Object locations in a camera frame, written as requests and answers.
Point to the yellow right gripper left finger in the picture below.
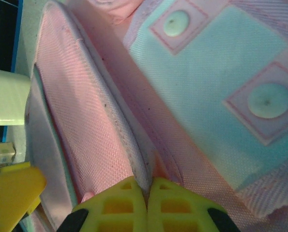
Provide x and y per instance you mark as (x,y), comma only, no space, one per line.
(119,210)

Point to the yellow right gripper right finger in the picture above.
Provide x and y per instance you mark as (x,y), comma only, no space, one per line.
(177,210)

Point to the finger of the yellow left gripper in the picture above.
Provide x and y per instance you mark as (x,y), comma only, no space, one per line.
(13,193)

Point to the pink backpack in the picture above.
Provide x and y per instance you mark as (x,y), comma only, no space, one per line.
(182,84)

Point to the cream knife block orange top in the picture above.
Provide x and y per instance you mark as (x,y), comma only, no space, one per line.
(5,96)

